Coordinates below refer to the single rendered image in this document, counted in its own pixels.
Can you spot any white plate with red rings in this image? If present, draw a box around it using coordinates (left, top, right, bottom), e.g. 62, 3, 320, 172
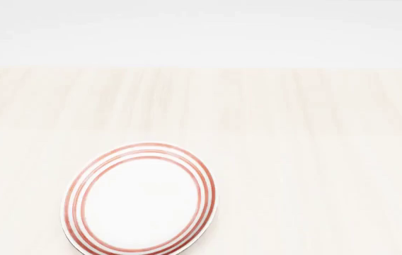
59, 141, 219, 255

